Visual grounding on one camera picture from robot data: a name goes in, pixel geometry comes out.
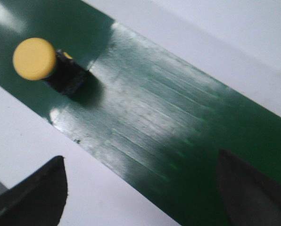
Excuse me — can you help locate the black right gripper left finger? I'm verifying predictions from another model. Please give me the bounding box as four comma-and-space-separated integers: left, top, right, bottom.
0, 155, 68, 226

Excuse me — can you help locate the green conveyor belt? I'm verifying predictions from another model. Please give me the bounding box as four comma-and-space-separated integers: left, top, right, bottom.
0, 0, 281, 226

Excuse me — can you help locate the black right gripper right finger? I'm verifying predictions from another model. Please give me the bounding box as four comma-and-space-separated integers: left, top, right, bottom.
216, 150, 281, 226

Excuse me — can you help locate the yellow push button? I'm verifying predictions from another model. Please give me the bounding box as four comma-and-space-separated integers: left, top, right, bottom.
12, 38, 90, 96

